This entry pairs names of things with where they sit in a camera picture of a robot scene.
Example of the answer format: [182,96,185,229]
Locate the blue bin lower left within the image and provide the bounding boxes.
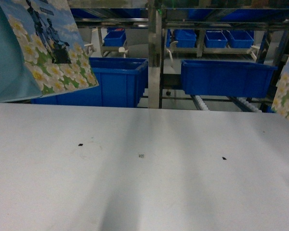
[31,58,148,108]

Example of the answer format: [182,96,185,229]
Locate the blue bin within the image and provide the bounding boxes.
[180,60,277,98]
[31,58,148,108]

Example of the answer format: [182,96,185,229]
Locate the blue bin lower right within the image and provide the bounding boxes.
[180,60,277,98]

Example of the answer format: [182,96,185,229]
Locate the steel flow rack frame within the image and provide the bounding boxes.
[68,0,289,109]

